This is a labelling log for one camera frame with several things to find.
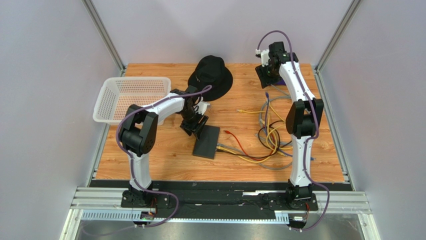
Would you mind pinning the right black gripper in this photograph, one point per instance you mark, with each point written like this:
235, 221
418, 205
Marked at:
263, 77

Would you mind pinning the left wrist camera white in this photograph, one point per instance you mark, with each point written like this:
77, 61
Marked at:
202, 107

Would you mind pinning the black network switch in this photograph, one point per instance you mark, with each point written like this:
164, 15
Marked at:
205, 147

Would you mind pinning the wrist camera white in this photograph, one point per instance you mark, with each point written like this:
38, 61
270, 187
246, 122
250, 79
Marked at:
202, 107
263, 55

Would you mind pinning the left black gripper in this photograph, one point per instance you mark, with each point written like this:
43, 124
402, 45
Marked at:
196, 127

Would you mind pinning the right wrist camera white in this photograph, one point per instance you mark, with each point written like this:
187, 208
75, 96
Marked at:
263, 55

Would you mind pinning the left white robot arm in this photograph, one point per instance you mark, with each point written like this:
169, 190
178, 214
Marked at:
136, 134

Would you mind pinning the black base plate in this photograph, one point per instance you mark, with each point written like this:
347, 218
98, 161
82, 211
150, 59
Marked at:
220, 200

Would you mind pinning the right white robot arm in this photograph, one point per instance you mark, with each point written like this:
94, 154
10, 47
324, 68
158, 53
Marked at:
302, 121

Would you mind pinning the black bucket hat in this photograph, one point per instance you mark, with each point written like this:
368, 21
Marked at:
211, 70

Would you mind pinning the white plastic basket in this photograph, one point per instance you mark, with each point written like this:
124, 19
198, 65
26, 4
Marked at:
118, 93

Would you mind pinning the purple cloth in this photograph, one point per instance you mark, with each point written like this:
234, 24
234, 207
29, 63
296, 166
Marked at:
281, 82

